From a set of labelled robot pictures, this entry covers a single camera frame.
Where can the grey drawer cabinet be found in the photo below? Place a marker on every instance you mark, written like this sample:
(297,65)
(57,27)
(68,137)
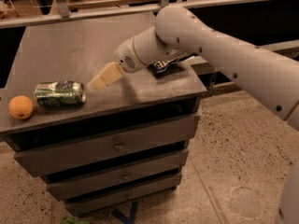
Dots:
(77,50)

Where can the green object on floor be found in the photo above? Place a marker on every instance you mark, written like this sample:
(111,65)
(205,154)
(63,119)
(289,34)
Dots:
(71,220)

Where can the blue chip bag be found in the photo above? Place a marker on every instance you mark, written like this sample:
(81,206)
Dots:
(161,66)

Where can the bottom grey drawer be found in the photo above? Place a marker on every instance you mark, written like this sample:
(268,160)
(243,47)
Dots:
(123,195)

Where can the metal railing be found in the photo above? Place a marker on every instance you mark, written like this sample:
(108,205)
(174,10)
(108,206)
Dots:
(34,12)

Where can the grey drawer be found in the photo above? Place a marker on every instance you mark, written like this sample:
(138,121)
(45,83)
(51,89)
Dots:
(57,158)
(123,195)
(81,185)

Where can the orange fruit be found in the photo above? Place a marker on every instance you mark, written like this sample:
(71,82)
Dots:
(20,107)

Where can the green soda can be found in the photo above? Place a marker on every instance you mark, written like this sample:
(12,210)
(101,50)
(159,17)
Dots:
(60,93)

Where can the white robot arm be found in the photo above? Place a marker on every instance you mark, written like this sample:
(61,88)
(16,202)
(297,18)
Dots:
(270,78)

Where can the middle grey drawer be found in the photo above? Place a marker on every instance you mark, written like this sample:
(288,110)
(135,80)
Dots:
(81,185)

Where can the top grey drawer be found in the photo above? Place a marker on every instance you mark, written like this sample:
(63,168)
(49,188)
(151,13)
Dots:
(57,158)

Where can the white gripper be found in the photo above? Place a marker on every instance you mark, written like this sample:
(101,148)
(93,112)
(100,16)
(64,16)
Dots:
(126,56)

